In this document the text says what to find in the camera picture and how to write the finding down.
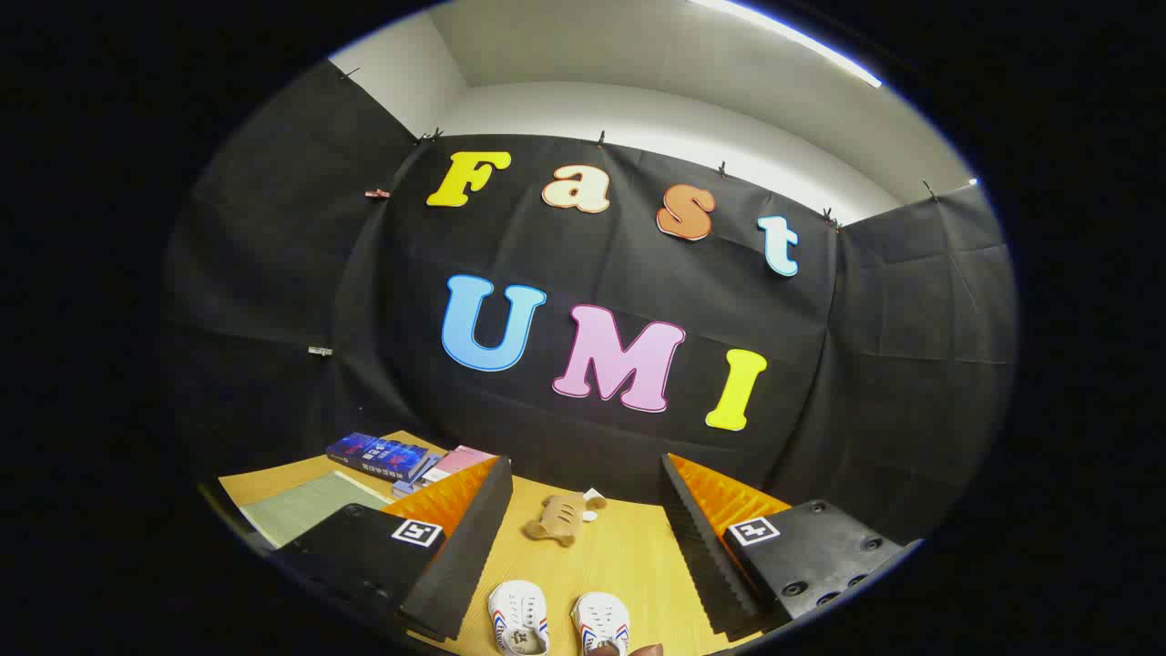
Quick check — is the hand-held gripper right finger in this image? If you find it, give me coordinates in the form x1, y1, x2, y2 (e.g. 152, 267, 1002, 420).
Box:
660, 453, 923, 641

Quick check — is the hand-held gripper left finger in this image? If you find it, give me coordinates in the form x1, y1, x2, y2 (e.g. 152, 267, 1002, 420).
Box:
270, 456, 514, 642

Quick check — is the white striped canvas shoe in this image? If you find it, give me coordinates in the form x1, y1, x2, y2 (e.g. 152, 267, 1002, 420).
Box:
487, 580, 551, 656
571, 592, 631, 656

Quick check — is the green fabric storage box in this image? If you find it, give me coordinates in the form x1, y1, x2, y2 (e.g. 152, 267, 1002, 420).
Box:
239, 471, 394, 551

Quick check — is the pink cover book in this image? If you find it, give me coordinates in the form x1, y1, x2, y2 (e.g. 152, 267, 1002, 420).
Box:
424, 445, 497, 484

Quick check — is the brown plush toy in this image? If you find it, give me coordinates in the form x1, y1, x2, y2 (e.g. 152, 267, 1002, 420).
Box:
522, 492, 608, 548

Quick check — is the dark blue book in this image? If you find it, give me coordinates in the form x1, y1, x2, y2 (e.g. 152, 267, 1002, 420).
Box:
326, 432, 431, 482

